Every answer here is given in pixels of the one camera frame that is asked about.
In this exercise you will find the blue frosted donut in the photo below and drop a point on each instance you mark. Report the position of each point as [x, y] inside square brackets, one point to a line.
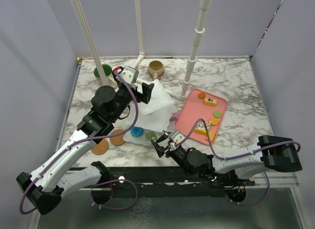
[136, 132]

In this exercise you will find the white pvc frame right pole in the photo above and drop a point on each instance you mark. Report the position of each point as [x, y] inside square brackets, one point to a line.
[197, 38]

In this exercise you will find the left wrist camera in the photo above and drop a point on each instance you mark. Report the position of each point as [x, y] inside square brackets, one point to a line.
[127, 73]

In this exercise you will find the white pvc frame middle pole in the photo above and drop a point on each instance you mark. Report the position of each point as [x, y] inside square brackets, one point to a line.
[139, 34]

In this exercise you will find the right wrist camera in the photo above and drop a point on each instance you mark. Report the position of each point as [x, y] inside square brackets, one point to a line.
[176, 137]

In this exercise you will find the wooden coaster near edge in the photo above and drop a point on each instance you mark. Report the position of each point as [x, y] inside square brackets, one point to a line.
[101, 148]

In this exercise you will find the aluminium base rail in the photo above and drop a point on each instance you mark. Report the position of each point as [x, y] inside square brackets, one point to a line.
[170, 176]

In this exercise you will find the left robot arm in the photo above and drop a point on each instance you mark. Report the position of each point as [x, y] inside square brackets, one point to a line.
[48, 184]

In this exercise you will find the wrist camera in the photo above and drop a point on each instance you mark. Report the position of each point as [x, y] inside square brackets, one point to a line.
[176, 137]
[127, 73]

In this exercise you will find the pink cake slice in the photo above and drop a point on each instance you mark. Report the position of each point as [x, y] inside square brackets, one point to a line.
[174, 117]

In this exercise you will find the sprinkled cake slice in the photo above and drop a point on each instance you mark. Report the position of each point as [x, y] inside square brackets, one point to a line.
[202, 128]

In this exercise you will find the orange cookie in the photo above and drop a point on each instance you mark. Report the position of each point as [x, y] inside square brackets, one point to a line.
[201, 95]

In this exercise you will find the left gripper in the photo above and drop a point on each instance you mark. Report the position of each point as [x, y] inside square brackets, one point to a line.
[144, 97]

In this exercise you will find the white tiered serving stand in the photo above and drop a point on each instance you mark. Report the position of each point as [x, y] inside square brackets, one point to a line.
[153, 116]

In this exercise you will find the beige ceramic cup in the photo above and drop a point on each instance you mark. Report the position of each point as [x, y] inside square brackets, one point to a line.
[156, 69]

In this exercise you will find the white pvc frame pole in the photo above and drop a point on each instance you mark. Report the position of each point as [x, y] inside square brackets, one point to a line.
[88, 36]
[139, 34]
[197, 38]

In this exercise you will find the wooden coaster near stand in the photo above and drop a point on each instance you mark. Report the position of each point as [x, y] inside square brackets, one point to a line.
[119, 139]

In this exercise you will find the green round pastry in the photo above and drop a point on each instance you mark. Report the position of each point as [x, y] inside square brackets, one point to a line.
[217, 114]

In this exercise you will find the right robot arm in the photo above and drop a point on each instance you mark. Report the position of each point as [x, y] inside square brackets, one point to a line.
[271, 152]

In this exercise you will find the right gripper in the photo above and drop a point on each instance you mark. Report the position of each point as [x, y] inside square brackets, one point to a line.
[161, 149]

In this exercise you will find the white pvc frame left pole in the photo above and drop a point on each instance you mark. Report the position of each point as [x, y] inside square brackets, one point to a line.
[88, 36]

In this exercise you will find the pink serving tray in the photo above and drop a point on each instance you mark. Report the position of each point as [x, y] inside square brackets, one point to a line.
[194, 111]

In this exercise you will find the yellow sponge cake slice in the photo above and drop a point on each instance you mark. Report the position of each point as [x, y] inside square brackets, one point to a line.
[210, 102]

